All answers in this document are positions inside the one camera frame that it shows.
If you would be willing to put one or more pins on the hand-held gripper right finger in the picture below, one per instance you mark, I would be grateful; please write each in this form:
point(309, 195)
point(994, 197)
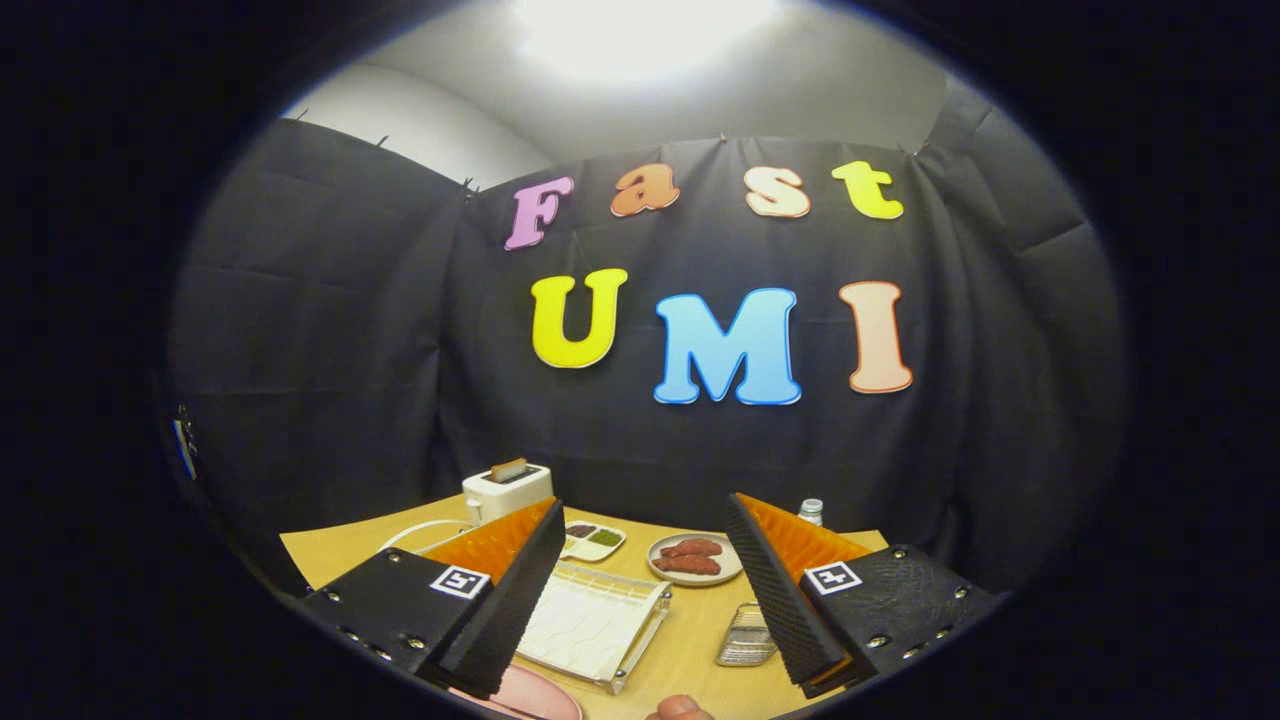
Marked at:
point(775, 600)

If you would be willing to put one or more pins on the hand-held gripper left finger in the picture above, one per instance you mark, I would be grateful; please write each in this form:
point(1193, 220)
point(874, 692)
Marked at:
point(510, 600)

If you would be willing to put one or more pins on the pink plate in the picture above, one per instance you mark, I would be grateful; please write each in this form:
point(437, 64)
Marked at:
point(540, 695)

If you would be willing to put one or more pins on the beige dinner plate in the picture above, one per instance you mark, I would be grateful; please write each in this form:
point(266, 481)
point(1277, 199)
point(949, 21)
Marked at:
point(730, 572)

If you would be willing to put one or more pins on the white divided snack tray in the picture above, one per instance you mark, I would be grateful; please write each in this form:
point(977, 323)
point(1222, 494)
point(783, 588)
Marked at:
point(590, 550)

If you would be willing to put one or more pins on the brown steak piece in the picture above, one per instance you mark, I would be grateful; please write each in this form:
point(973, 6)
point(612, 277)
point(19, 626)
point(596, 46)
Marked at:
point(692, 548)
point(687, 565)

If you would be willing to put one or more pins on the white green-labelled bottle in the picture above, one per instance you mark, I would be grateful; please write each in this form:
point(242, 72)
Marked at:
point(810, 512)

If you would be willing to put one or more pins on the pile of dark beans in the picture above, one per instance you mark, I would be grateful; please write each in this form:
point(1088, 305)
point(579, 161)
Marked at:
point(580, 530)

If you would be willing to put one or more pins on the white toaster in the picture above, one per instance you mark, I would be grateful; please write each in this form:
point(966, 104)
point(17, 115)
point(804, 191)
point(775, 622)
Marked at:
point(505, 495)

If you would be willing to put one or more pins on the pile of green beans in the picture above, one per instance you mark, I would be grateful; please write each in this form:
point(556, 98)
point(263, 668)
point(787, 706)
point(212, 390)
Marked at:
point(605, 537)

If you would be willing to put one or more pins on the toast slice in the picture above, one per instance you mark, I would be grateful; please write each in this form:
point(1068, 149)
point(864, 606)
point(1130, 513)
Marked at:
point(508, 470)

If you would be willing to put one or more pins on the black backdrop cloth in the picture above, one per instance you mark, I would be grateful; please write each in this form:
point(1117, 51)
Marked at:
point(350, 350)

